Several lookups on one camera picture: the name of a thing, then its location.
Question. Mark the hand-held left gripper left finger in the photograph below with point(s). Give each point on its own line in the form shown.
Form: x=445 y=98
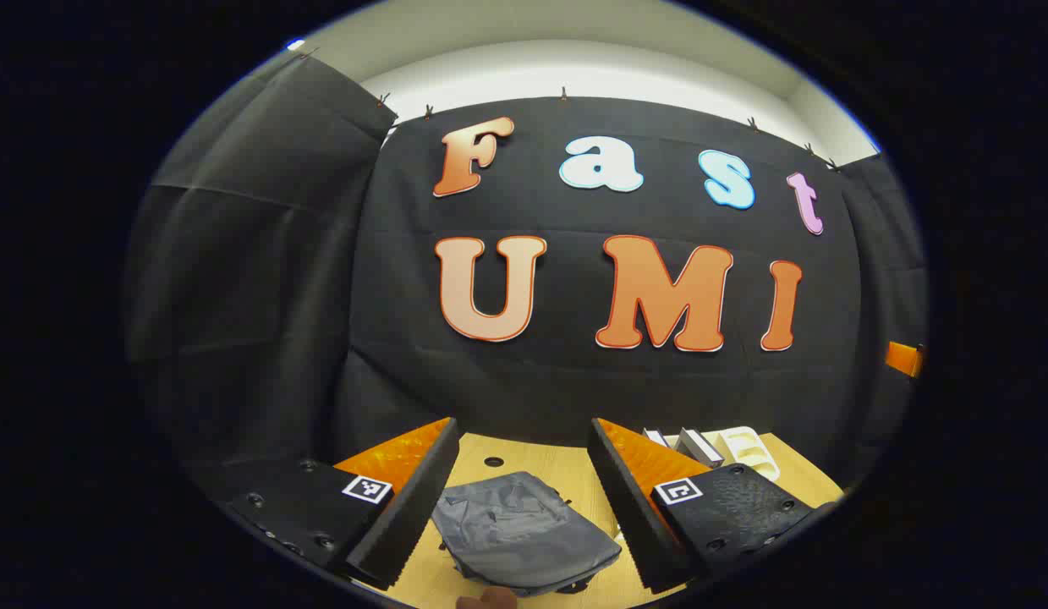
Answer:
x=418 y=507

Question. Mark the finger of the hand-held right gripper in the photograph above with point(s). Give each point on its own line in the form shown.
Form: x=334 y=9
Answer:
x=904 y=359

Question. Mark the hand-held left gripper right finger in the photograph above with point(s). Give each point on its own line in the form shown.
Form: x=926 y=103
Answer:
x=629 y=516

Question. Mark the blue cover book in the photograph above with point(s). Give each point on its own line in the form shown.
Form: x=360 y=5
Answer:
x=656 y=437

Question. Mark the grey cover book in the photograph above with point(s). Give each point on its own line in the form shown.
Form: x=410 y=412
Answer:
x=699 y=447

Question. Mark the grey schoolbag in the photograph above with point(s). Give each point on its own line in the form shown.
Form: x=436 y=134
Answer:
x=524 y=533

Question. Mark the white bookshelf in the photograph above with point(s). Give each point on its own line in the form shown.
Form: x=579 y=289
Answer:
x=752 y=452

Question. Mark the black backdrop cloth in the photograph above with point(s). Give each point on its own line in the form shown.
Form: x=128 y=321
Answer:
x=574 y=381

